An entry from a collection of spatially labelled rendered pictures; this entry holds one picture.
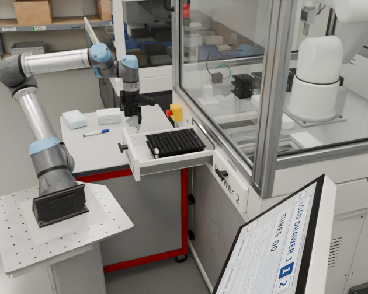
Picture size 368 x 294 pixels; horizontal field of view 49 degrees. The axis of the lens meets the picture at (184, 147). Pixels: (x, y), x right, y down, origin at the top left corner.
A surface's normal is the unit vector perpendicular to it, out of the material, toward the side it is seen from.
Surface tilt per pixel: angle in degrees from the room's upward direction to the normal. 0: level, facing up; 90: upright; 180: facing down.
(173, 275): 0
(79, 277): 90
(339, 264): 90
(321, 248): 40
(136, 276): 1
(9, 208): 0
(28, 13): 90
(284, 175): 90
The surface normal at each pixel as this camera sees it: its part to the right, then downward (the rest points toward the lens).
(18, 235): 0.00, -0.87
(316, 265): 0.60, -0.55
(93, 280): 0.51, 0.43
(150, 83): 0.31, 0.47
